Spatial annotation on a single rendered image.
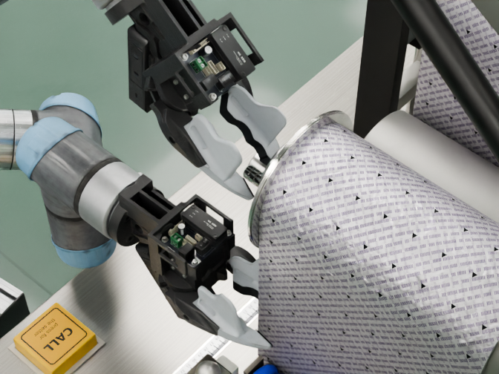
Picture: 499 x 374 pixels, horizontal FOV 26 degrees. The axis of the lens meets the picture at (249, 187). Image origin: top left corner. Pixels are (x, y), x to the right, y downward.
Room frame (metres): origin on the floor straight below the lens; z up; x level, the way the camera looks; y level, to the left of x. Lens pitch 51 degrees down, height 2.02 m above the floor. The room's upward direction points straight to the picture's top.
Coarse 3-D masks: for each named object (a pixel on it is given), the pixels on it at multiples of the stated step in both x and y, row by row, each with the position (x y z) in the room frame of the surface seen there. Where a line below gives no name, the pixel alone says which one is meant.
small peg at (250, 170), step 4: (248, 168) 0.65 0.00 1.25; (252, 168) 0.65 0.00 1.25; (244, 172) 0.65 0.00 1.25; (248, 172) 0.65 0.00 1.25; (252, 172) 0.65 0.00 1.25; (256, 172) 0.64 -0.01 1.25; (260, 172) 0.65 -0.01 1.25; (244, 176) 0.65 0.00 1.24; (248, 176) 0.64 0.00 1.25; (252, 176) 0.64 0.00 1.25; (256, 176) 0.64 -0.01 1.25; (260, 176) 0.64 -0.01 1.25; (252, 180) 0.64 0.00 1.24; (256, 180) 0.64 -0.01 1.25; (256, 184) 0.64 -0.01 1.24
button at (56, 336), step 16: (48, 320) 0.69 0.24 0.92; (64, 320) 0.69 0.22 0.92; (16, 336) 0.67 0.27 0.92; (32, 336) 0.67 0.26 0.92; (48, 336) 0.67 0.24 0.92; (64, 336) 0.67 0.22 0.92; (80, 336) 0.67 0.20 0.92; (32, 352) 0.64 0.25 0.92; (48, 352) 0.64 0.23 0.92; (64, 352) 0.64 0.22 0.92; (80, 352) 0.65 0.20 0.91; (48, 368) 0.62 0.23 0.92; (64, 368) 0.63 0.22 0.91
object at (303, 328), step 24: (264, 264) 0.58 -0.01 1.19; (264, 288) 0.58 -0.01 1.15; (288, 288) 0.56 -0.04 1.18; (264, 312) 0.58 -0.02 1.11; (288, 312) 0.56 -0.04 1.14; (312, 312) 0.54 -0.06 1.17; (336, 312) 0.52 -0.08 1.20; (264, 336) 0.58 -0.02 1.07; (288, 336) 0.56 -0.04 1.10; (312, 336) 0.54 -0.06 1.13; (336, 336) 0.52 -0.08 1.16; (360, 336) 0.50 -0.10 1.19; (264, 360) 0.58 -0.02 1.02; (288, 360) 0.56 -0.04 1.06; (312, 360) 0.54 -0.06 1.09; (336, 360) 0.52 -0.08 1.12; (360, 360) 0.50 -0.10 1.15; (384, 360) 0.49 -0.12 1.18
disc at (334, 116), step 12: (312, 120) 0.64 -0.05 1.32; (324, 120) 0.65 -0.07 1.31; (336, 120) 0.66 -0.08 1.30; (348, 120) 0.68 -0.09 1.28; (300, 132) 0.63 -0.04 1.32; (312, 132) 0.64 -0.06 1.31; (288, 144) 0.62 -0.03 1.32; (276, 156) 0.61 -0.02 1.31; (288, 156) 0.61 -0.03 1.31; (276, 168) 0.60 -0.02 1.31; (264, 180) 0.59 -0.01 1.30; (264, 192) 0.59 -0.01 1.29; (252, 204) 0.58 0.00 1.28; (252, 216) 0.58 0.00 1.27; (252, 228) 0.58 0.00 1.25; (252, 240) 0.58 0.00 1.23
